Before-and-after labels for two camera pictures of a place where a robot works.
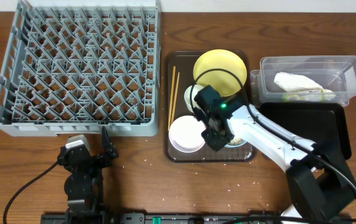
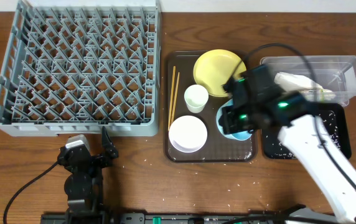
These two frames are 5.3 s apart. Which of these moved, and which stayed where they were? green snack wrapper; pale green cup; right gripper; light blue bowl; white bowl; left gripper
Moved: light blue bowl; right gripper
Stayed: left gripper; pale green cup; white bowl; green snack wrapper
